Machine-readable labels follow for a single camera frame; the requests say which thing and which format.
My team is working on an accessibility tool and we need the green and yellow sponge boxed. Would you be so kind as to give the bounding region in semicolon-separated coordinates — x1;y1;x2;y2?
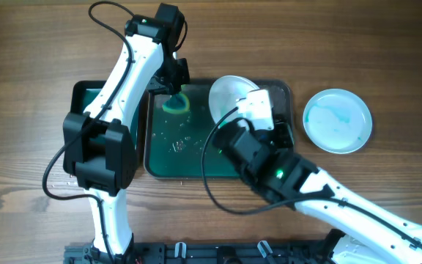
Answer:
162;93;190;114

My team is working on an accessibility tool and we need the white plate with green stain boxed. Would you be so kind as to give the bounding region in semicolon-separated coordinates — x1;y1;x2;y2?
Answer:
302;89;374;154

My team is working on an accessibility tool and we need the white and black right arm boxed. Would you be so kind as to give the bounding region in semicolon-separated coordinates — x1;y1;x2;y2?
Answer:
251;119;422;263

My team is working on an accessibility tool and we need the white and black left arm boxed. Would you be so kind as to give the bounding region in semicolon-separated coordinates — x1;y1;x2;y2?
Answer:
63;12;190;263

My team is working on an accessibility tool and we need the large dark serving tray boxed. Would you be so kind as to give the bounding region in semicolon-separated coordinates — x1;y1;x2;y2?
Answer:
144;78;293;180

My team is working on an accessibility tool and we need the small black water tray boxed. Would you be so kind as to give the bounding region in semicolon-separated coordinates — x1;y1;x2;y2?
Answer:
70;81;149;175

